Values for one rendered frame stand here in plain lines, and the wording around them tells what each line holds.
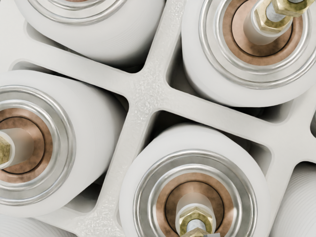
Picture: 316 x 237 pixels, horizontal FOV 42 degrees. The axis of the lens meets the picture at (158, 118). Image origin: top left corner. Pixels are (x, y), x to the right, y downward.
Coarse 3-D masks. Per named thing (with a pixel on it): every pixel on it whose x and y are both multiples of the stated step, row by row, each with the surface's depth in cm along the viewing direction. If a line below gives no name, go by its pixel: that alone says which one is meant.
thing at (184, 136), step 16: (176, 128) 32; (192, 128) 29; (208, 128) 32; (160, 144) 26; (176, 144) 25; (192, 144) 25; (208, 144) 25; (224, 144) 25; (144, 160) 26; (240, 160) 25; (128, 176) 26; (256, 176) 25; (128, 192) 26; (256, 192) 25; (128, 208) 26; (128, 224) 26
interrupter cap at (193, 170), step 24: (168, 168) 25; (192, 168) 25; (216, 168) 25; (144, 192) 25; (168, 192) 25; (216, 192) 25; (240, 192) 25; (144, 216) 25; (168, 216) 25; (216, 216) 25; (240, 216) 25
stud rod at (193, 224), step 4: (192, 220) 21; (196, 220) 21; (188, 224) 21; (192, 224) 21; (196, 224) 20; (200, 224) 21; (204, 224) 21; (188, 228) 21; (192, 228) 20; (200, 228) 20; (204, 228) 20
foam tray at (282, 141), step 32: (0, 0) 33; (0, 32) 33; (32, 32) 34; (160, 32) 32; (0, 64) 33; (32, 64) 36; (64, 64) 33; (96, 64) 33; (160, 64) 32; (128, 96) 32; (160, 96) 32; (192, 96) 32; (128, 128) 33; (160, 128) 43; (224, 128) 32; (256, 128) 32; (288, 128) 32; (128, 160) 33; (256, 160) 37; (288, 160) 32; (96, 192) 40; (64, 224) 33; (96, 224) 33
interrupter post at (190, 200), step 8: (192, 192) 25; (184, 200) 24; (192, 200) 23; (200, 200) 23; (208, 200) 25; (176, 208) 25; (184, 208) 22; (200, 208) 22; (208, 208) 22; (176, 216) 22; (176, 224) 22
